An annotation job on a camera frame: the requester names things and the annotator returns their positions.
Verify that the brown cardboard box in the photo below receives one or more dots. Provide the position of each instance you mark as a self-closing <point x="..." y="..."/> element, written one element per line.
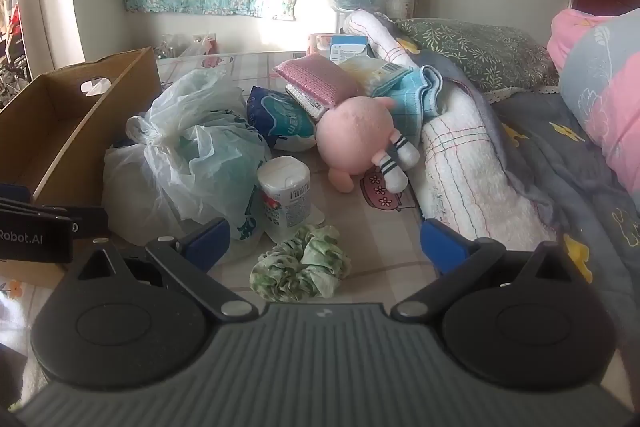
<point x="60" y="132"/>

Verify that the white water dispenser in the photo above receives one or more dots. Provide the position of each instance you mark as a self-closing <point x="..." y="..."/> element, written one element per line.
<point x="341" y="19"/>

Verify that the green white scrunchie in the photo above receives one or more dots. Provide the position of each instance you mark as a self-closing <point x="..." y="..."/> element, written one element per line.
<point x="300" y="267"/>

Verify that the blue checked towel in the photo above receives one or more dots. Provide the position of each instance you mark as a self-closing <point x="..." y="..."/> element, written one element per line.
<point x="415" y="89"/>

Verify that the grey blanket yellow print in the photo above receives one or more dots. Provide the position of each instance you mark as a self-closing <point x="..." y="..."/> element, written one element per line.
<point x="550" y="167"/>

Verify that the pink waffle cloth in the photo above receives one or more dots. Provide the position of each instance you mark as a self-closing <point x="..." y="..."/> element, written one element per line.
<point x="310" y="77"/>

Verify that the pale yellow packaged cloth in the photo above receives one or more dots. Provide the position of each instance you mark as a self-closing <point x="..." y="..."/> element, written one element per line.
<point x="367" y="74"/>

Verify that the pink plush doll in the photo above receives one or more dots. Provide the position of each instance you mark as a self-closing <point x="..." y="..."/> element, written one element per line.
<point x="350" y="132"/>

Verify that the blue tissue packet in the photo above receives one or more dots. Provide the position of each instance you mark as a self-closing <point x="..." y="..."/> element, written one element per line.
<point x="280" y="117"/>

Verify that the pink grey quilt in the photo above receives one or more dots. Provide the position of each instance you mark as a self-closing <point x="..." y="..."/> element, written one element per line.
<point x="605" y="97"/>

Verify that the white plaid blanket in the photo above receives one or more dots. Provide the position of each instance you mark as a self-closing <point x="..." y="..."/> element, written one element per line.
<point x="465" y="167"/>

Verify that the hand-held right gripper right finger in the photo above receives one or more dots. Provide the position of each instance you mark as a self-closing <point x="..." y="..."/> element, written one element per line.
<point x="440" y="247"/>

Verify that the white yogurt cup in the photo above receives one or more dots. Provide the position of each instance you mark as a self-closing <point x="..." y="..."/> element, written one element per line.
<point x="285" y="197"/>

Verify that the green floral pillow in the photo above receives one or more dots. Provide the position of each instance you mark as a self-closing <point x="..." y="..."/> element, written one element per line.
<point x="475" y="52"/>

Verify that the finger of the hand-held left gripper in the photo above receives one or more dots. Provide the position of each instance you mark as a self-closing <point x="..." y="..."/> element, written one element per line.
<point x="15" y="193"/>
<point x="75" y="219"/>

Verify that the red wet wipes pack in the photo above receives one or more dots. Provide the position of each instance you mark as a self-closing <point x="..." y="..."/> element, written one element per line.
<point x="317" y="43"/>

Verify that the blue white carton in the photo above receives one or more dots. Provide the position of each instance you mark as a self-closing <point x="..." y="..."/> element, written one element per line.
<point x="347" y="49"/>

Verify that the white tied plastic bag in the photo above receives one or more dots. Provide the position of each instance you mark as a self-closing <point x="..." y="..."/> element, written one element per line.
<point x="165" y="167"/>

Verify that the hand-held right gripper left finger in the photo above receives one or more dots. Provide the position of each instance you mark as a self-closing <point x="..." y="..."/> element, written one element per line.
<point x="207" y="239"/>

